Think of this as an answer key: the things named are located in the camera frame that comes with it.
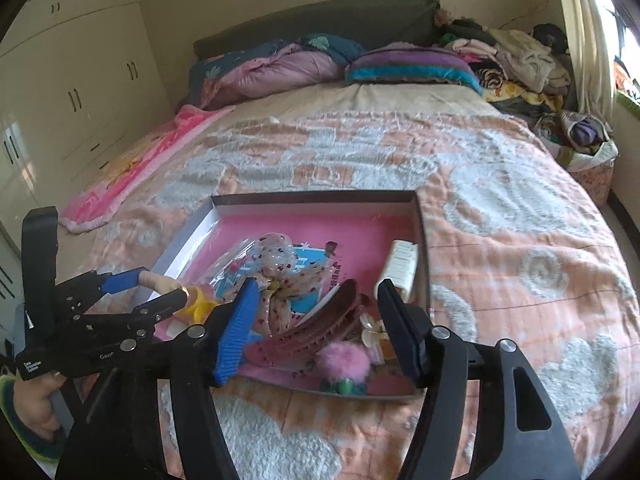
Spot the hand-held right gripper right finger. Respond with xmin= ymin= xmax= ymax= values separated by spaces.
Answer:
xmin=376 ymin=278 xmax=585 ymax=480

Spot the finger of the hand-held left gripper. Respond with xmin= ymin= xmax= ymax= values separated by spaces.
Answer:
xmin=56 ymin=269 xmax=152 ymax=312
xmin=79 ymin=289 xmax=189 ymax=337

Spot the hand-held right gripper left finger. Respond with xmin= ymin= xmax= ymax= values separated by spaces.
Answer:
xmin=55 ymin=278 xmax=262 ymax=480

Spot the sheer red-dotted hair bow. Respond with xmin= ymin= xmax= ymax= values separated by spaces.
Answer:
xmin=257 ymin=231 xmax=347 ymax=342

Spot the brown claw hair clip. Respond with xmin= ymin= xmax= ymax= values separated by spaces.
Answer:
xmin=245 ymin=277 xmax=372 ymax=372

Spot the dark shallow cardboard box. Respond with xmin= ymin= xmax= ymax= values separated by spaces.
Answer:
xmin=150 ymin=190 xmax=433 ymax=403

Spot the person's left forearm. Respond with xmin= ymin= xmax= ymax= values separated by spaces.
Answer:
xmin=0 ymin=372 xmax=63 ymax=463

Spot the person's left hand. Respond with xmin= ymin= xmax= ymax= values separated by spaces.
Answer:
xmin=11 ymin=374 xmax=67 ymax=444

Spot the white flower hair clip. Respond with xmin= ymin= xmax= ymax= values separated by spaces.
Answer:
xmin=359 ymin=312 xmax=389 ymax=349

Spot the bag of yellow rings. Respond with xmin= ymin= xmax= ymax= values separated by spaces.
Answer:
xmin=174 ymin=285 xmax=221 ymax=325

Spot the pink fluffy pompom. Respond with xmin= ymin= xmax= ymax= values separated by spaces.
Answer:
xmin=317 ymin=342 xmax=374 ymax=394

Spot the clear packet of colourful clips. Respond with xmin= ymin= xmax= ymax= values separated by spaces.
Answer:
xmin=212 ymin=240 xmax=264 ymax=306

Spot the cream plastic tube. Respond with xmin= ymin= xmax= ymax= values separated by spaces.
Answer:
xmin=374 ymin=239 xmax=421 ymax=305

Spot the pink towel blanket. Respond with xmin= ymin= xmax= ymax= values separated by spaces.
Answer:
xmin=57 ymin=104 xmax=237 ymax=234

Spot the cream wardrobe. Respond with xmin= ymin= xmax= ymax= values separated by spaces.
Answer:
xmin=0 ymin=0 xmax=177 ymax=271

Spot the folded pink and teal duvet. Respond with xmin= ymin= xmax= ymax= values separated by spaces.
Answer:
xmin=187 ymin=34 xmax=367 ymax=111

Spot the basket with laundry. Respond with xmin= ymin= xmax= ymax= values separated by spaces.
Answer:
xmin=534 ymin=109 xmax=621 ymax=207

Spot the purple and teal striped pillow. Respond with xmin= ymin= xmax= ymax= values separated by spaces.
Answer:
xmin=344 ymin=46 xmax=485 ymax=97

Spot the pile of clothes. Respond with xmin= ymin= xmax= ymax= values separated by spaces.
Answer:
xmin=434 ymin=16 xmax=575 ymax=112

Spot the dark headboard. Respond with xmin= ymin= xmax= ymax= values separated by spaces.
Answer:
xmin=192 ymin=0 xmax=442 ymax=62

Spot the colourful patterned cloth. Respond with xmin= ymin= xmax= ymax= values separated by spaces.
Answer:
xmin=612 ymin=59 xmax=640 ymax=107

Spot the cream curtain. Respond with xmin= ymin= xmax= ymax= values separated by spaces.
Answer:
xmin=549 ymin=0 xmax=622 ymax=128

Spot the window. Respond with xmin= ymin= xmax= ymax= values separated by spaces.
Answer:
xmin=606 ymin=0 xmax=640 ymax=92

